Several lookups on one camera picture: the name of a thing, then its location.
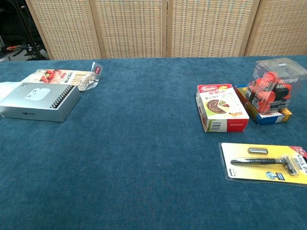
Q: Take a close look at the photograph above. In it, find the red items clear package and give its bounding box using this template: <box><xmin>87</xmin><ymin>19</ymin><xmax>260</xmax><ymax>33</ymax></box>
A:
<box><xmin>247</xmin><ymin>57</ymin><xmax>307</xmax><ymax>115</ymax></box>

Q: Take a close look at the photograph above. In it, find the white red cake snack box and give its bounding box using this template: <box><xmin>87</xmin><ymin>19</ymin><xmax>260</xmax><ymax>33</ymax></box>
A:
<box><xmin>196</xmin><ymin>83</ymin><xmax>250</xmax><ymax>133</ymax></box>

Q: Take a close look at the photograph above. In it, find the silver earbuds box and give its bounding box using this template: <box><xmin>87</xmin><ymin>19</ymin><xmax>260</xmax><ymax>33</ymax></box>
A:
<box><xmin>0</xmin><ymin>82</ymin><xmax>82</xmax><ymax>123</ymax></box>

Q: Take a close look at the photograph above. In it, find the yellow blue snack box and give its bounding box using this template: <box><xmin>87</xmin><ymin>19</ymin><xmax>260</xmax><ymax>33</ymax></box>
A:
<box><xmin>234</xmin><ymin>84</ymin><xmax>293</xmax><ymax>126</ymax></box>

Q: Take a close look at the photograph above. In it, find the blue table cloth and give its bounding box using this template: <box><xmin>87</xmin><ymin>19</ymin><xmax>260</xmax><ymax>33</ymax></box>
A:
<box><xmin>0</xmin><ymin>55</ymin><xmax>307</xmax><ymax>230</ymax></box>

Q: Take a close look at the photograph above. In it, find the wicker folding screen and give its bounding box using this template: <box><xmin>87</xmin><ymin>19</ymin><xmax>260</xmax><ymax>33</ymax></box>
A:
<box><xmin>25</xmin><ymin>0</ymin><xmax>307</xmax><ymax>60</ymax></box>

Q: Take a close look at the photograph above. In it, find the bamboo sticks plastic bag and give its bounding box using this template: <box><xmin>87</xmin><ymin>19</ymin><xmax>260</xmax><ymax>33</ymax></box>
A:
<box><xmin>24</xmin><ymin>61</ymin><xmax>104</xmax><ymax>92</ymax></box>

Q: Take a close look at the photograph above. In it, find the yellow razor blister pack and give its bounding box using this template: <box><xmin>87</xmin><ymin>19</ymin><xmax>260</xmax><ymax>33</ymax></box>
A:
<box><xmin>218</xmin><ymin>142</ymin><xmax>307</xmax><ymax>185</ymax></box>

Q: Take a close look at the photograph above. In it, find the black tripod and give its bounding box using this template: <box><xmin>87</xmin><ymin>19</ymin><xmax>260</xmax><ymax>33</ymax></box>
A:
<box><xmin>13</xmin><ymin>0</ymin><xmax>48</xmax><ymax>60</ymax></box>

